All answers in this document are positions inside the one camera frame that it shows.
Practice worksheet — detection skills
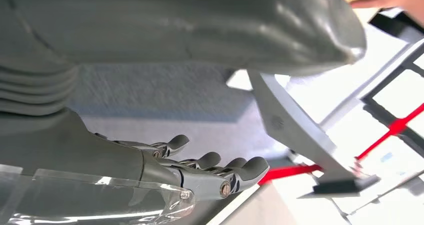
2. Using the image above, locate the clear plastic hand cover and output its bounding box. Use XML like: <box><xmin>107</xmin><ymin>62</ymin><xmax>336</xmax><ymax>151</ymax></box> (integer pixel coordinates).
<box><xmin>0</xmin><ymin>164</ymin><xmax>197</xmax><ymax>225</ymax></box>

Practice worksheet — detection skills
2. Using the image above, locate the silver kiosk stand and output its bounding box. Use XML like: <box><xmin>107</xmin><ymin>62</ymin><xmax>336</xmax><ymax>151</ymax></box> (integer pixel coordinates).
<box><xmin>247</xmin><ymin>70</ymin><xmax>382</xmax><ymax>200</ymax></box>

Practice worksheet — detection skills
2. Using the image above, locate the red tape stripe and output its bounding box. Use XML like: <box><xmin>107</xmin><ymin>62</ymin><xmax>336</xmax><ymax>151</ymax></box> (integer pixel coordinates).
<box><xmin>257</xmin><ymin>102</ymin><xmax>424</xmax><ymax>186</ymax></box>

